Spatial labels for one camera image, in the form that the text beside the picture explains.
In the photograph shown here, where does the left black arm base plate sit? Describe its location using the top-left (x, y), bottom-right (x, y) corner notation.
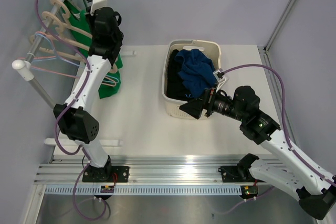
top-left (82, 166), bottom-right (130, 183)

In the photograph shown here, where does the grey metal clothes rail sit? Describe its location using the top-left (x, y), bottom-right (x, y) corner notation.
top-left (11, 0), bottom-right (82, 110)

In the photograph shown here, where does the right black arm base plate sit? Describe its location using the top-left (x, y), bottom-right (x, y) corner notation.
top-left (217, 165), bottom-right (264, 183)

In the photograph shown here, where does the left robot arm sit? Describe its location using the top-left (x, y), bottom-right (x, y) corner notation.
top-left (54, 7), bottom-right (123, 182)

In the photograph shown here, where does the pink wire hanger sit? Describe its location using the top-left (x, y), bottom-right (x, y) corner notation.
top-left (34, 31), bottom-right (80, 79)

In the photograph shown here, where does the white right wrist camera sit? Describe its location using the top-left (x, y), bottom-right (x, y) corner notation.
top-left (213, 68), bottom-right (228, 91)

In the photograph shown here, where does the beige wooden hanger front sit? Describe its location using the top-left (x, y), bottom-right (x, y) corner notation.
top-left (29, 31), bottom-right (120, 87)

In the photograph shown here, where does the white slotted cable duct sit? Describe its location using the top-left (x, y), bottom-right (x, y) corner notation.
top-left (44, 185), bottom-right (242, 195)

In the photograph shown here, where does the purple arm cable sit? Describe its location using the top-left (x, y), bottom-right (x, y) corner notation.
top-left (223, 63), bottom-right (336, 185)
top-left (35, 0), bottom-right (92, 155)

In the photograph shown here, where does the blue wire hanger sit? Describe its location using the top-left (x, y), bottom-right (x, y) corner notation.
top-left (31, 35), bottom-right (83, 65)

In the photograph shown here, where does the aluminium mounting rail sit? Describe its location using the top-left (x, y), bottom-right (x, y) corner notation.
top-left (34, 155), bottom-right (242, 185)

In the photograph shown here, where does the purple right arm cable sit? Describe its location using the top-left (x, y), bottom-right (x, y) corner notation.
top-left (223, 63), bottom-right (336, 185)

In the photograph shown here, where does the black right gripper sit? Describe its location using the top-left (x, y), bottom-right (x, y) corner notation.
top-left (180, 83), bottom-right (247, 122)

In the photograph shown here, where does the navy blue t shirt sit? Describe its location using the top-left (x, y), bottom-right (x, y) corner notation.
top-left (174, 49), bottom-right (217, 98)

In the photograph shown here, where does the aluminium frame post right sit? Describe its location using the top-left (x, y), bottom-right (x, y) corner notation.
top-left (264, 0), bottom-right (299, 53)

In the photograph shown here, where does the beige wooden hanger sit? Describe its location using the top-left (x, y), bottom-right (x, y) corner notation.
top-left (41, 10), bottom-right (119, 74)
top-left (50, 0), bottom-right (92, 39)
top-left (29, 31), bottom-right (120, 87)

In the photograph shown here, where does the black t shirt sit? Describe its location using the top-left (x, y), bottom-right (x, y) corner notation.
top-left (166, 49), bottom-right (193, 101)

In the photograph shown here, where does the cream plastic laundry basket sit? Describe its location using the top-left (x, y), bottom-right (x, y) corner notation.
top-left (161, 40), bottom-right (222, 120)

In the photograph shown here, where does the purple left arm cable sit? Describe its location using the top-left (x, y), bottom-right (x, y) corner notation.
top-left (35, 0), bottom-right (92, 155)

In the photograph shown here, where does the green t shirt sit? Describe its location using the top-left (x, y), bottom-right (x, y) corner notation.
top-left (64, 3), bottom-right (123, 99)

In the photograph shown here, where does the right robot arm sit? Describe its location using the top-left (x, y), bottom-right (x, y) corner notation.
top-left (179, 86), bottom-right (335, 220)

